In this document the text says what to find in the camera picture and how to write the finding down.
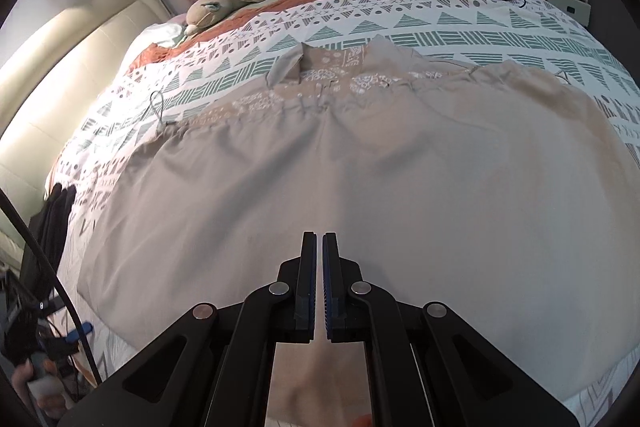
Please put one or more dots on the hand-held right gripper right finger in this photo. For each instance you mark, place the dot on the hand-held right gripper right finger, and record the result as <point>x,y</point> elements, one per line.
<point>329,277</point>

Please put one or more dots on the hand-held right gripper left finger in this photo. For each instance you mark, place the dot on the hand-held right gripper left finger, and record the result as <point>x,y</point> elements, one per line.
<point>306,277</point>

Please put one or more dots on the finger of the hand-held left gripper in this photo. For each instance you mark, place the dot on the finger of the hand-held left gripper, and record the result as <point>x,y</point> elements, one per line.
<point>62,217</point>
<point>42,247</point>

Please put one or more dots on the tan dress with printed yoke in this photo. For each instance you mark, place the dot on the tan dress with printed yoke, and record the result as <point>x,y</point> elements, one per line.
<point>350,157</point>

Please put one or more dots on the person's left hand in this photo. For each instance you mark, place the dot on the person's left hand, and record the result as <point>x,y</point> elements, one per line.
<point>22,387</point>

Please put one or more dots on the pale mint cloth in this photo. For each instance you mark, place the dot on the pale mint cloth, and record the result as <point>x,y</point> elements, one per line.
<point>167,36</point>

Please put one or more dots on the triangle patterned bed blanket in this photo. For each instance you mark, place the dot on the triangle patterned bed blanket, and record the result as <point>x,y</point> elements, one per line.
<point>425,19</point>

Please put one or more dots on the cream padded bed frame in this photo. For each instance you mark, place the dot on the cream padded bed frame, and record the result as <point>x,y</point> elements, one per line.
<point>65,57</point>

